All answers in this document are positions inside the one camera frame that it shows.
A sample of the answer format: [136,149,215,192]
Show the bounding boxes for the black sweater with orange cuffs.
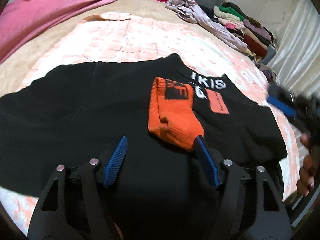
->
[1,54,287,239]

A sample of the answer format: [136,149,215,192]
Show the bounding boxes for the white satin curtain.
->
[268,0,319,96]

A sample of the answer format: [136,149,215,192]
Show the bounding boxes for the bag of clothes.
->
[257,63,277,83]

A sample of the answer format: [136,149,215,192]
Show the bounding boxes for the lilac crumpled garment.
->
[165,0,249,54]

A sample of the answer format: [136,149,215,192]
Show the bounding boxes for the stack of folded clothes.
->
[200,2,277,64]

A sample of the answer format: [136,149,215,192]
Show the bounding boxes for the pink velvet quilt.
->
[1,0,117,62]

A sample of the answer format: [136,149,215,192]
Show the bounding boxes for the right hand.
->
[297,134,318,197]

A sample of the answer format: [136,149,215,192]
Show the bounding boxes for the pink white plush blanket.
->
[0,11,301,235]

